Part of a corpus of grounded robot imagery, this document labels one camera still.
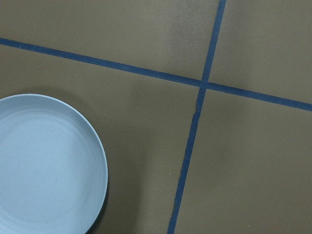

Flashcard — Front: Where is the blue plate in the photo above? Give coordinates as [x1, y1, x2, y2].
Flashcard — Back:
[0, 94, 108, 234]

